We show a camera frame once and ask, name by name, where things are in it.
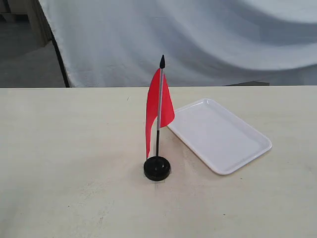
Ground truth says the white rectangular plastic tray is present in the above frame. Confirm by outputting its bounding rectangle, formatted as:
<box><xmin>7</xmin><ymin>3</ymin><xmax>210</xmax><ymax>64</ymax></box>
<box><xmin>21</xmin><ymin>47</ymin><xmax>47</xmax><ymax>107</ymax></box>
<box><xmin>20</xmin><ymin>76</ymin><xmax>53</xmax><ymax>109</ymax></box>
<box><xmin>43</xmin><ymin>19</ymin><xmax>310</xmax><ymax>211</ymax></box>
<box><xmin>168</xmin><ymin>98</ymin><xmax>272</xmax><ymax>176</ymax></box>

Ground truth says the small red flag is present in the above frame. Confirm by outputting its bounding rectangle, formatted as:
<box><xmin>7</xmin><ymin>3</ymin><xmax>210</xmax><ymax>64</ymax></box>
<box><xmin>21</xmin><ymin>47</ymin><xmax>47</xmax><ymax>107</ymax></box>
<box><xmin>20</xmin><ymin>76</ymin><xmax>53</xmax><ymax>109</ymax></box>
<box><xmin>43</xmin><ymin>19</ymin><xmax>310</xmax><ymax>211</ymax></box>
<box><xmin>145</xmin><ymin>56</ymin><xmax>175</xmax><ymax>158</ymax></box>

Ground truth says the white fabric backdrop sheet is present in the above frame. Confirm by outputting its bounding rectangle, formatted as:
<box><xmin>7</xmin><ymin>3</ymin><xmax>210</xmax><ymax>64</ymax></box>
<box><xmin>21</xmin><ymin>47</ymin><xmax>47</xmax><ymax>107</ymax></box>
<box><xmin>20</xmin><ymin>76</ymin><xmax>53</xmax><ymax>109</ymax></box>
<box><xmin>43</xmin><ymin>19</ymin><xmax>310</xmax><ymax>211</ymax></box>
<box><xmin>40</xmin><ymin>0</ymin><xmax>317</xmax><ymax>87</ymax></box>

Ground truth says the black round flag base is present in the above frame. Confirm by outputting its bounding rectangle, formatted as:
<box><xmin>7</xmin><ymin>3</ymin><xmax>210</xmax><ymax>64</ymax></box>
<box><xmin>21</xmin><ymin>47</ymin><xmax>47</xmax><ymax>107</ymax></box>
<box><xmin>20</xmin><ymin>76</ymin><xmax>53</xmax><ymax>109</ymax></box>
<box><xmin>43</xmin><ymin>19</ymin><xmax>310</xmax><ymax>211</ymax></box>
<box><xmin>143</xmin><ymin>156</ymin><xmax>171</xmax><ymax>181</ymax></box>

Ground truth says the wooden furniture in background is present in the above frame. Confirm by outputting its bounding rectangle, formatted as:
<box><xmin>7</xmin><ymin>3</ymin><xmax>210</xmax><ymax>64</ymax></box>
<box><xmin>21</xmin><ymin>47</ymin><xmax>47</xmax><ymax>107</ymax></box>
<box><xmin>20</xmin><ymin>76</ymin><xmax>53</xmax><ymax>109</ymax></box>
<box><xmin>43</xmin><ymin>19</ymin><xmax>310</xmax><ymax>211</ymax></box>
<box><xmin>0</xmin><ymin>0</ymin><xmax>52</xmax><ymax>47</ymax></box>

